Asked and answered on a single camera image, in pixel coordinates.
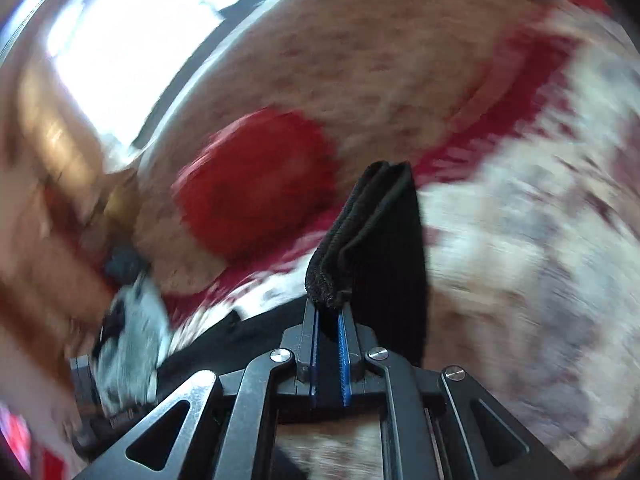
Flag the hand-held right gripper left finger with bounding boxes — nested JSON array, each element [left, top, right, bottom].
[[74, 304, 321, 480]]

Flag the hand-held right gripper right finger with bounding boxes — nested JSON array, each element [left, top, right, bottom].
[[338, 306, 577, 480]]

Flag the black knit pants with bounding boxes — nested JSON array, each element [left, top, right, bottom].
[[155, 160, 429, 407]]

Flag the grey fluffy fleece garment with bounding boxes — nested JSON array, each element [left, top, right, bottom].
[[95, 280, 174, 412]]

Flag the red ruffled pillow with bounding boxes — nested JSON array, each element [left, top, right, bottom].
[[172, 107, 347, 267]]

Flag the yellow cloth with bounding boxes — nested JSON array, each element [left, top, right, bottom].
[[99, 170, 147, 232]]

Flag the red floral plush blanket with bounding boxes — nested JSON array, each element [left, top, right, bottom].
[[160, 0, 640, 480]]

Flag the floral quilt bundle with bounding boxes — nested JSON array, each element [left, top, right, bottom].
[[134, 0, 571, 297]]

